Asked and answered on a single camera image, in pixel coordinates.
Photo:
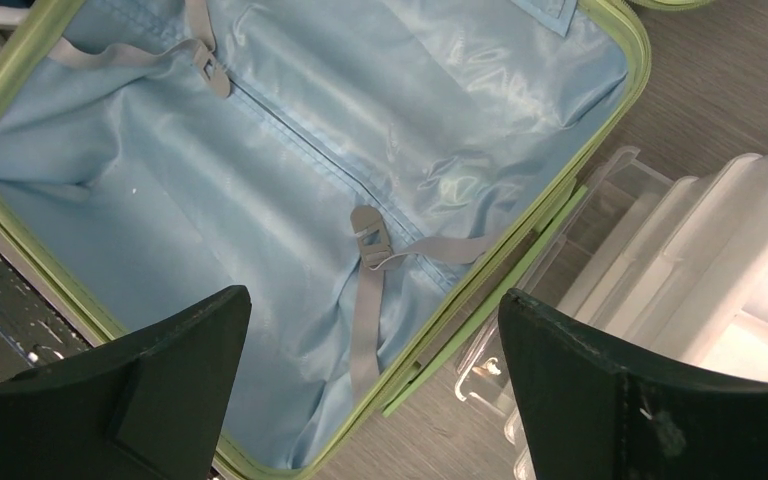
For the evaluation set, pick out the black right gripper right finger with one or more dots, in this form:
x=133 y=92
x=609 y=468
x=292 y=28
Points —
x=594 y=406

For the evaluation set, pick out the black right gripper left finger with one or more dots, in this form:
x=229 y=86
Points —
x=148 y=405

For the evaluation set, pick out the white plastic drawer organizer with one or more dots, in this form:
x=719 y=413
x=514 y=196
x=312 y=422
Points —
x=679 y=268

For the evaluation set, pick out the green ribbed hard-shell suitcase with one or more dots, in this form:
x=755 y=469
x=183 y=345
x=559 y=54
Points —
x=376 y=173

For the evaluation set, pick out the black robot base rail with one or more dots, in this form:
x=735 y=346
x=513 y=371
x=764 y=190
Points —
x=32 y=333

